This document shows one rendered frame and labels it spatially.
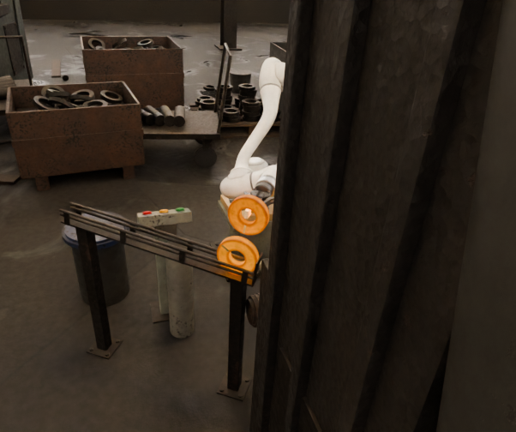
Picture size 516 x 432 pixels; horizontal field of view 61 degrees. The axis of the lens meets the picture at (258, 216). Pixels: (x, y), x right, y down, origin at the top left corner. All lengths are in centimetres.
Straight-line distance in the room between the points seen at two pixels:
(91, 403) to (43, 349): 42
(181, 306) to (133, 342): 32
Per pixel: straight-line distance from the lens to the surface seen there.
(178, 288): 207
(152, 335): 232
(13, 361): 239
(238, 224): 164
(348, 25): 72
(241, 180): 191
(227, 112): 467
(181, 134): 383
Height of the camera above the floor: 164
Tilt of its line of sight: 30 degrees down
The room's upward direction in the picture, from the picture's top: 4 degrees clockwise
